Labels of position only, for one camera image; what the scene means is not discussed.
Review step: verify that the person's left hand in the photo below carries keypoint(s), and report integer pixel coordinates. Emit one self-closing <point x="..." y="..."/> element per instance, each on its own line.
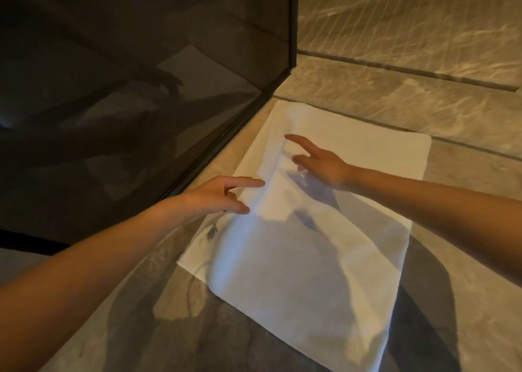
<point x="206" y="198"/>

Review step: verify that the person's right hand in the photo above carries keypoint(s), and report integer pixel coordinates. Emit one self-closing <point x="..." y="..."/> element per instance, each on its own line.
<point x="328" y="167"/>

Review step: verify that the person's left thumb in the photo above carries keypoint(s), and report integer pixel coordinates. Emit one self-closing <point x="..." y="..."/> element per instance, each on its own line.
<point x="236" y="207"/>

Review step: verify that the person's right thumb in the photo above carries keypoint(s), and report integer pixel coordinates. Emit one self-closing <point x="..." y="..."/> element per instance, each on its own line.
<point x="301" y="161"/>

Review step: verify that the person's left forearm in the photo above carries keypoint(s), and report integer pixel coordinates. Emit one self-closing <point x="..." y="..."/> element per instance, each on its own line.
<point x="93" y="269"/>

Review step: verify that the person's right forearm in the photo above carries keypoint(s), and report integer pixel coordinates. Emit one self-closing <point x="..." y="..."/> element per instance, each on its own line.
<point x="440" y="212"/>

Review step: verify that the white towel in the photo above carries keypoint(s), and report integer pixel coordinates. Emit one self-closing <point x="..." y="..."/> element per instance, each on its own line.
<point x="310" y="261"/>

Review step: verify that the dark glass shower panel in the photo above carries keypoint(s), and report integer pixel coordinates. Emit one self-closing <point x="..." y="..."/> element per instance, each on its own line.
<point x="122" y="98"/>

